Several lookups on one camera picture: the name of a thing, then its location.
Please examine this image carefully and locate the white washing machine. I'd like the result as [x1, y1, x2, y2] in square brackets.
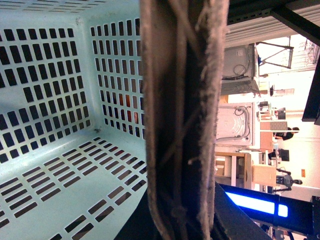
[216, 102, 256, 146]

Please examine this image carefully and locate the gray left gripper finger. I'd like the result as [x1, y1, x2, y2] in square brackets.
[140, 0, 230, 240]

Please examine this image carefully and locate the light blue plastic basket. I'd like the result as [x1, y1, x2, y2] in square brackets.
[0, 0, 147, 240]

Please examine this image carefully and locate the red apple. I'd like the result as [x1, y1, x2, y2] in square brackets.
[118, 93, 139, 124]

